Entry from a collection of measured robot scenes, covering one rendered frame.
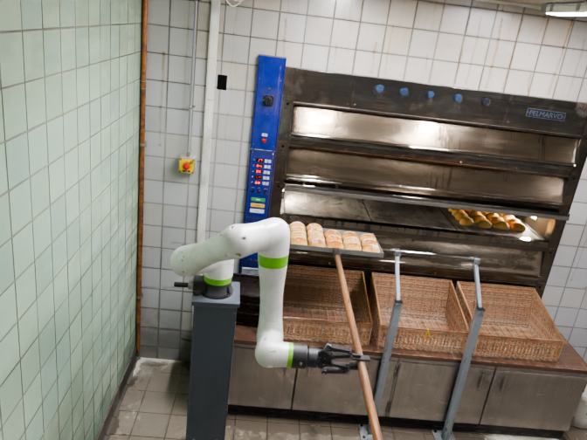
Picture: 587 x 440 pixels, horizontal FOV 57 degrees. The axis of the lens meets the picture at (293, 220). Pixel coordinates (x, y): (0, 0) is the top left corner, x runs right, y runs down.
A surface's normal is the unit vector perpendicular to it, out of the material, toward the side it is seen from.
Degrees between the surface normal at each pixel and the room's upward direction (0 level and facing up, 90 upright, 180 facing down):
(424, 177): 70
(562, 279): 90
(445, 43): 90
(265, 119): 90
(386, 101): 90
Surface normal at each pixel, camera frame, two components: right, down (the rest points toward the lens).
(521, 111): 0.02, 0.37
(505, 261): 0.07, 0.02
